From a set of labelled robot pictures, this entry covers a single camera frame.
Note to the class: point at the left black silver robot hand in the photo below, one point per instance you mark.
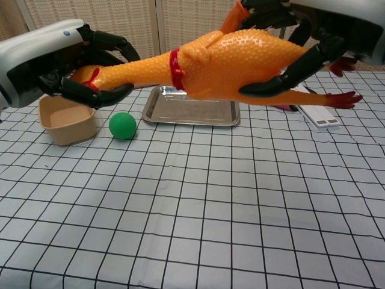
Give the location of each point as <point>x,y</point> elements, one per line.
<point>33,57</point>

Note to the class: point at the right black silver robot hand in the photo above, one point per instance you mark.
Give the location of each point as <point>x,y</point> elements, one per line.
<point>346,27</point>

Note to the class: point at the yellow rubber chicken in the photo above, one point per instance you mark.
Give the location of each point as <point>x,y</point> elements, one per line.
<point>228,63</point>

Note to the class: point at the green ball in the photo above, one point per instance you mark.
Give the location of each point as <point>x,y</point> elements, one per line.
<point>122,126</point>

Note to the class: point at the silver metal tray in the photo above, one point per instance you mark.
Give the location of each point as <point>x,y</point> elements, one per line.
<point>189,110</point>

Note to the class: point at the woven folding screen panel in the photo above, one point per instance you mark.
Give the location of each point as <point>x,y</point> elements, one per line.
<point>120,18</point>
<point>195,18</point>
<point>12,18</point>

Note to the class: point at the brown cardboard box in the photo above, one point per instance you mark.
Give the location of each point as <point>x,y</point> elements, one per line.
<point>70,122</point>

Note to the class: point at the white flat stand bar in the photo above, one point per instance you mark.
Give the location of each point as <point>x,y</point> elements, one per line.
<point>329,116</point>
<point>319,119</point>

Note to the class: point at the red and black cloth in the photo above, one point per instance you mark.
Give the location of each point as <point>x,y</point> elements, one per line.
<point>285,107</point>

